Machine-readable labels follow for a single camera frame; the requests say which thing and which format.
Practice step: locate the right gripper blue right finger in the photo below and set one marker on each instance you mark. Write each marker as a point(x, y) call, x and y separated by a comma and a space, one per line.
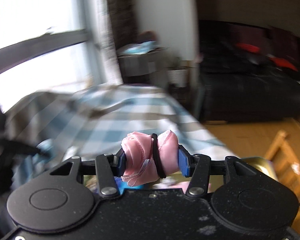
point(186, 162)

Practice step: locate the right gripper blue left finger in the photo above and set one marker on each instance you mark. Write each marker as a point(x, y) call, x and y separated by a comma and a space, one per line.
point(118, 165)

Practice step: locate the pink cloth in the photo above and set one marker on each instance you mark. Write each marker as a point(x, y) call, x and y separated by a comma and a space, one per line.
point(140, 166)

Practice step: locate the plaid checkered blanket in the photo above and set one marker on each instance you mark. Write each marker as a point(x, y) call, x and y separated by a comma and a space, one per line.
point(95, 121)

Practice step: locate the white potted plant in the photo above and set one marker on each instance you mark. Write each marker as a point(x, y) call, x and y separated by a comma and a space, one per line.
point(178, 72)

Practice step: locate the grey side table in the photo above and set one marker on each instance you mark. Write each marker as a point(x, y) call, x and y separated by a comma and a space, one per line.
point(144, 63)

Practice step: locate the wooden chair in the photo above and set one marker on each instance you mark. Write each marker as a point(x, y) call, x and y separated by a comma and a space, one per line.
point(285, 162)

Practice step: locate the black leather sofa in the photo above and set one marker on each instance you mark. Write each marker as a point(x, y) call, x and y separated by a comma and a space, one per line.
point(231, 88)

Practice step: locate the red cushion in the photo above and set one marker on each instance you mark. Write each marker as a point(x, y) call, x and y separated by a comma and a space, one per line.
point(255, 55)

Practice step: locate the patterned curtain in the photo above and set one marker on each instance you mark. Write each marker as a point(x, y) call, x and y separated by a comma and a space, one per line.
point(117, 27)

